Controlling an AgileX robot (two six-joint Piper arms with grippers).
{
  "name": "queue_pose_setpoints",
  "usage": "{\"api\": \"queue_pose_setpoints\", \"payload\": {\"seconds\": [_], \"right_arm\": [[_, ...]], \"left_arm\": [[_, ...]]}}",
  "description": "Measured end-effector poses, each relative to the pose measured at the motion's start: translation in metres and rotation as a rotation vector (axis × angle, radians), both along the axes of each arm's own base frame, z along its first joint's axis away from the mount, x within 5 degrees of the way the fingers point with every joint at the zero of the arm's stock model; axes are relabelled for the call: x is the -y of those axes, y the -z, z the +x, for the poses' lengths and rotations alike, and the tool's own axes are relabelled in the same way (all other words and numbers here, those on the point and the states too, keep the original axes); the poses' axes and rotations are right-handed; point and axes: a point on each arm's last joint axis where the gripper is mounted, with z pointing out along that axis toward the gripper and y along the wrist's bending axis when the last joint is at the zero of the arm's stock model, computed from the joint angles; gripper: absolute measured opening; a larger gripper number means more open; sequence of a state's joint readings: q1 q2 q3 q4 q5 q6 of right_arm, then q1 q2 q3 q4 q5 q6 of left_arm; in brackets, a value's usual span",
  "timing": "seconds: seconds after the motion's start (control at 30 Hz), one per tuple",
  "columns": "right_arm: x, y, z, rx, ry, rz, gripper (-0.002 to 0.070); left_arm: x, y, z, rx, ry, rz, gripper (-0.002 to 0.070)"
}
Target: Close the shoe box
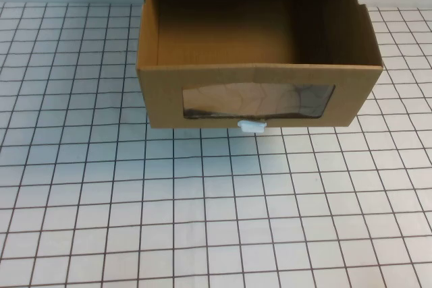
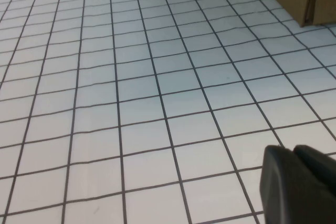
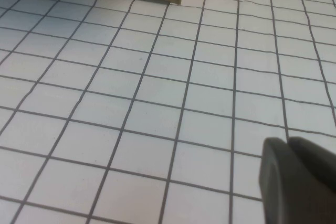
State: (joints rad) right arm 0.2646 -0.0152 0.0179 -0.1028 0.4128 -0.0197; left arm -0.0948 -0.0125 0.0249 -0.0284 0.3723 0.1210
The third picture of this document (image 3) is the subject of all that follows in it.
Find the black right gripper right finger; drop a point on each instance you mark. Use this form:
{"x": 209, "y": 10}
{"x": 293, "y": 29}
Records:
{"x": 317, "y": 161}

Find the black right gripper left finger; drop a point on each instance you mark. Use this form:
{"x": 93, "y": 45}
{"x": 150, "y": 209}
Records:
{"x": 278, "y": 182}

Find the white grid tablecloth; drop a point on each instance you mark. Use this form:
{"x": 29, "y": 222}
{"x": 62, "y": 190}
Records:
{"x": 157, "y": 103}

